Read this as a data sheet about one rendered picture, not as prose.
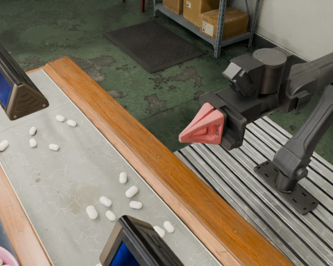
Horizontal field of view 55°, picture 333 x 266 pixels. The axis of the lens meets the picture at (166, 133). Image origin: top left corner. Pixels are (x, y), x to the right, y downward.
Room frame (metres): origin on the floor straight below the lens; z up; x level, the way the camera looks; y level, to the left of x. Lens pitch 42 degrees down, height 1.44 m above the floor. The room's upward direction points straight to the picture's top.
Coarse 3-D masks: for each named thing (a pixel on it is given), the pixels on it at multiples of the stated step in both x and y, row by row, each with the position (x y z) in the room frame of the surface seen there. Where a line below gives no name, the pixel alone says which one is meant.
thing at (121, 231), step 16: (128, 224) 0.20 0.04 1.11; (144, 224) 0.22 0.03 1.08; (112, 240) 0.20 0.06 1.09; (128, 240) 0.19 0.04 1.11; (144, 240) 0.18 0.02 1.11; (160, 240) 0.21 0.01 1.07; (112, 256) 0.18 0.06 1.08; (128, 256) 0.18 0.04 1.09; (144, 256) 0.17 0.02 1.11; (160, 256) 0.17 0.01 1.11; (176, 256) 0.19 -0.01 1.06
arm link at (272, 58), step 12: (264, 48) 0.52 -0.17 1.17; (276, 48) 0.52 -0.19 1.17; (264, 60) 0.48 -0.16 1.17; (276, 60) 0.48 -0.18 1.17; (288, 60) 0.49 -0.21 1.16; (264, 72) 0.47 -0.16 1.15; (276, 72) 0.46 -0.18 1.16; (288, 72) 0.50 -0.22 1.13; (264, 84) 0.46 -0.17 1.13; (276, 84) 0.47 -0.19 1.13; (288, 84) 0.49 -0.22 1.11; (288, 96) 0.49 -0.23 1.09; (300, 96) 0.49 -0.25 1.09; (288, 108) 0.48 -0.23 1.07; (300, 108) 0.49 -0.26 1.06
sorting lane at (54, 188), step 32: (64, 96) 0.97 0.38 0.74; (0, 128) 0.79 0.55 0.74; (64, 128) 0.79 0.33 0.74; (96, 128) 0.79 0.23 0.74; (0, 160) 0.65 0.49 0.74; (32, 160) 0.65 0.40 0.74; (64, 160) 0.65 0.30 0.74; (96, 160) 0.65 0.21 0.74; (32, 192) 0.53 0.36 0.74; (64, 192) 0.53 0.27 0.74; (96, 192) 0.53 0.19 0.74; (32, 224) 0.43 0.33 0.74; (64, 224) 0.43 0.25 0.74; (96, 224) 0.43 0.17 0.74; (160, 224) 0.43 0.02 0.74; (64, 256) 0.35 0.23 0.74; (96, 256) 0.35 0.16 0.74; (192, 256) 0.35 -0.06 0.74
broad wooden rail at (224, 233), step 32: (64, 64) 1.15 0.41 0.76; (96, 96) 0.94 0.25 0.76; (128, 128) 0.76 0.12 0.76; (128, 160) 0.64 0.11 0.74; (160, 160) 0.62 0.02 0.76; (160, 192) 0.53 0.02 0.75; (192, 192) 0.51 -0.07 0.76; (192, 224) 0.43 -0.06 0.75; (224, 224) 0.42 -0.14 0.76; (224, 256) 0.34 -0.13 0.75; (256, 256) 0.34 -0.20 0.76
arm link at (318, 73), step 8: (328, 56) 0.61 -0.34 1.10; (296, 64) 0.58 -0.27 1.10; (304, 64) 0.58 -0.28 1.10; (312, 64) 0.58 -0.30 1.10; (320, 64) 0.58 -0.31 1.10; (328, 64) 0.58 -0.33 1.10; (296, 72) 0.55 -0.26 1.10; (304, 72) 0.55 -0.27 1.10; (312, 72) 0.55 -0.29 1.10; (320, 72) 0.55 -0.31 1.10; (328, 72) 0.56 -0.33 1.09; (296, 80) 0.52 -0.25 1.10; (304, 80) 0.52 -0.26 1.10; (312, 80) 0.52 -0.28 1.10; (320, 80) 0.55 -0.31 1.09; (328, 80) 0.57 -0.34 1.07; (296, 88) 0.50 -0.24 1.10; (304, 88) 0.51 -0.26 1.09; (312, 88) 0.52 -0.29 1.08; (320, 88) 0.56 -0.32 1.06
